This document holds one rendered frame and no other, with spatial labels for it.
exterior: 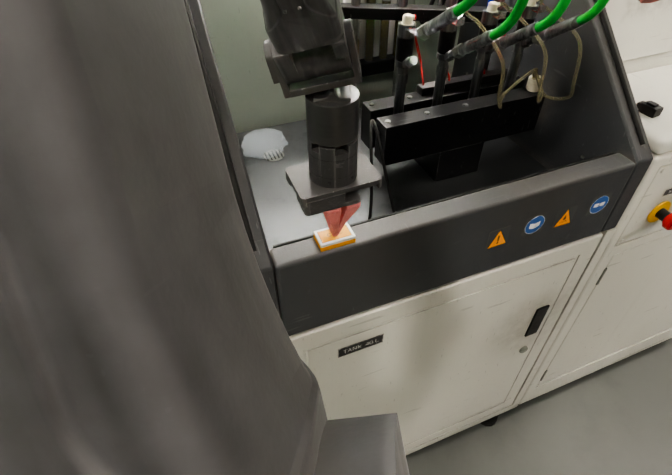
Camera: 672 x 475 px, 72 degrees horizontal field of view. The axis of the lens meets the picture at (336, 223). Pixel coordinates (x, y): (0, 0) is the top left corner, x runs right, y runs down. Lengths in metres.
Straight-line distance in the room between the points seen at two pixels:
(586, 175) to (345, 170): 0.45
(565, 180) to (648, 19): 0.45
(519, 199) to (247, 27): 0.61
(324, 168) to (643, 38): 0.81
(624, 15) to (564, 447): 1.15
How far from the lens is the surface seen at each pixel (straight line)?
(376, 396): 1.02
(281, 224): 0.84
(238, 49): 1.02
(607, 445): 1.70
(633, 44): 1.15
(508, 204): 0.74
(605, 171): 0.87
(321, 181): 0.53
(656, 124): 0.98
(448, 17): 0.69
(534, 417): 1.65
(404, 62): 0.81
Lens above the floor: 1.39
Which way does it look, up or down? 42 degrees down
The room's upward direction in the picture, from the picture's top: straight up
